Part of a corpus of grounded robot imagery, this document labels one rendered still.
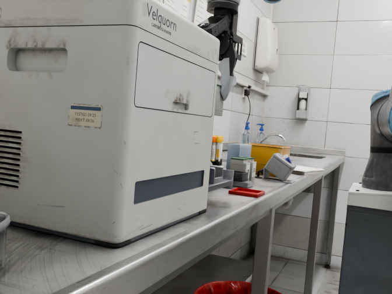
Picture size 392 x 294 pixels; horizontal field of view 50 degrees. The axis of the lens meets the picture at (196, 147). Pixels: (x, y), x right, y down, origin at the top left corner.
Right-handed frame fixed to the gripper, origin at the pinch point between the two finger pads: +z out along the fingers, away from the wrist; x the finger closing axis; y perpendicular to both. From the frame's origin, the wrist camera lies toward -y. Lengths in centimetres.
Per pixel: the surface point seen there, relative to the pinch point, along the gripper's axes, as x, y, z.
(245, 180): -2.9, 18.5, 20.4
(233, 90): 68, 174, -18
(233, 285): 15, 64, 66
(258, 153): 5, 50, 15
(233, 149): 8.3, 35.9, 13.6
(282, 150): -3, 51, 13
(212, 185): -8.4, -13.6, 18.1
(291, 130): 49, 256, 4
